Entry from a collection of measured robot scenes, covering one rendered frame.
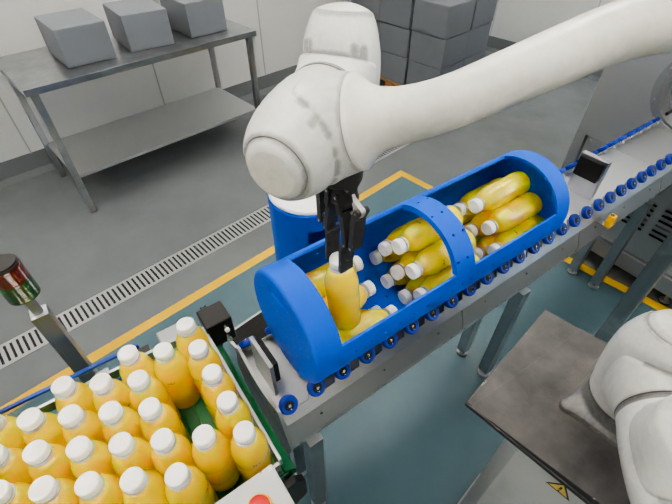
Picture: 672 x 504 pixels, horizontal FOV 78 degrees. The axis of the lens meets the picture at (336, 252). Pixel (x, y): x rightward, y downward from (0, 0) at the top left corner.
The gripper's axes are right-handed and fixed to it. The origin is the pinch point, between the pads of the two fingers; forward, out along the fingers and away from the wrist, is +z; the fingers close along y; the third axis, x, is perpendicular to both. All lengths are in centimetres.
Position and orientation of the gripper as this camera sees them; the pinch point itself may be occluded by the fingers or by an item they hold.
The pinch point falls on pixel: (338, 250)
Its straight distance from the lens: 79.5
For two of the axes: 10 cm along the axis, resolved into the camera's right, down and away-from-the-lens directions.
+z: -0.1, 7.2, 6.9
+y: -5.8, -5.7, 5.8
